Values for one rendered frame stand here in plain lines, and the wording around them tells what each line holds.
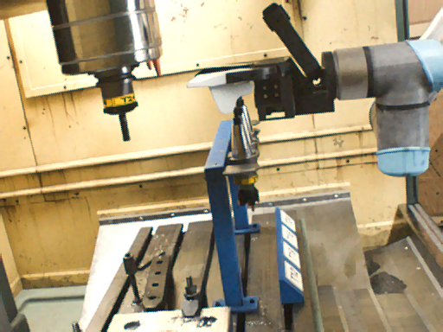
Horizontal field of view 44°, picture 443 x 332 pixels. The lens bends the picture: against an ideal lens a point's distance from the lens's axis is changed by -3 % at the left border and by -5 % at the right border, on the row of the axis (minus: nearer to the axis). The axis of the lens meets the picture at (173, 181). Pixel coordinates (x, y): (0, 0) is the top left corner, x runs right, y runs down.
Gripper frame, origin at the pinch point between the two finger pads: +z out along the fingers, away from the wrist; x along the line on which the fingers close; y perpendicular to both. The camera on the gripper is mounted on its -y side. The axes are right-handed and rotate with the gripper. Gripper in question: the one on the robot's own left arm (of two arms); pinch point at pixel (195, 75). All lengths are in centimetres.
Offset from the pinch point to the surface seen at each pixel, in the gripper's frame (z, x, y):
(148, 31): 5.2, -3.8, -7.4
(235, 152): -2.5, 29.1, 19.7
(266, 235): -6, 64, 53
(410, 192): -55, 100, 57
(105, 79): 12.9, -2.6, -1.4
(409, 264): -51, 82, 75
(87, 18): 12.4, -8.0, -10.4
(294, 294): -12, 25, 51
